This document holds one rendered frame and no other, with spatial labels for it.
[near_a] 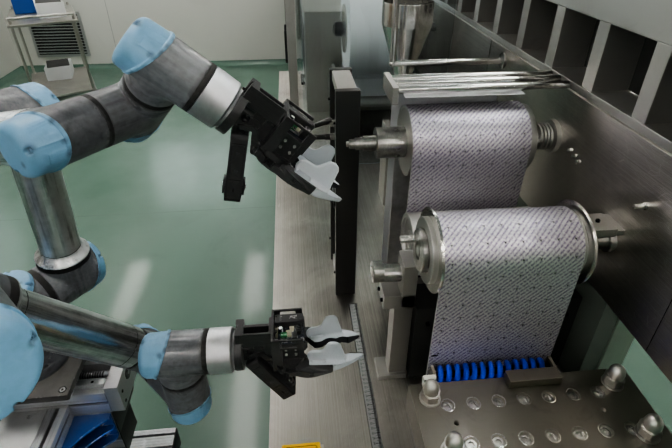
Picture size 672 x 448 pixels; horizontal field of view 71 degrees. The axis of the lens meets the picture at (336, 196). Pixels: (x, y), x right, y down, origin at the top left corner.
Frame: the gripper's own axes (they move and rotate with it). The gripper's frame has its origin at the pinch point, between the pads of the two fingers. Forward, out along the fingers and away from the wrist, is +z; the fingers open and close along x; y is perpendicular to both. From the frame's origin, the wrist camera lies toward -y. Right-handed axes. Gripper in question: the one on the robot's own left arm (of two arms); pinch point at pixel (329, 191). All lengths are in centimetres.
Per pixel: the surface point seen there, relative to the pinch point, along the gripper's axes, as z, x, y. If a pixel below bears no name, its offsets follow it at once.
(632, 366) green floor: 195, 62, -15
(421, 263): 19.1, -4.4, 0.3
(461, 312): 29.8, -7.8, -1.7
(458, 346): 35.8, -7.8, -7.8
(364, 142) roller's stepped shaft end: 8.2, 22.1, 3.9
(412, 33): 15, 64, 25
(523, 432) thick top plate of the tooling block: 44.0, -21.9, -6.9
